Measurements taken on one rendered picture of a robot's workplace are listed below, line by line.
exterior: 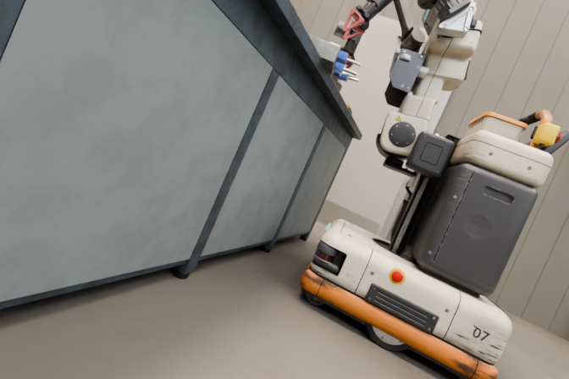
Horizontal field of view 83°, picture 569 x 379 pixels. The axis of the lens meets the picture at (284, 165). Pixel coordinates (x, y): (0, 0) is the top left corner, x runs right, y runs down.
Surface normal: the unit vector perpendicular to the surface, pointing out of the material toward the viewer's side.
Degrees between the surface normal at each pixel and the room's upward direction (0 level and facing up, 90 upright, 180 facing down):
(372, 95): 90
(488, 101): 90
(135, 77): 90
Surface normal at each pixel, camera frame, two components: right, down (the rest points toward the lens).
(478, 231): -0.25, -0.12
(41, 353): 0.40, -0.91
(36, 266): 0.85, 0.38
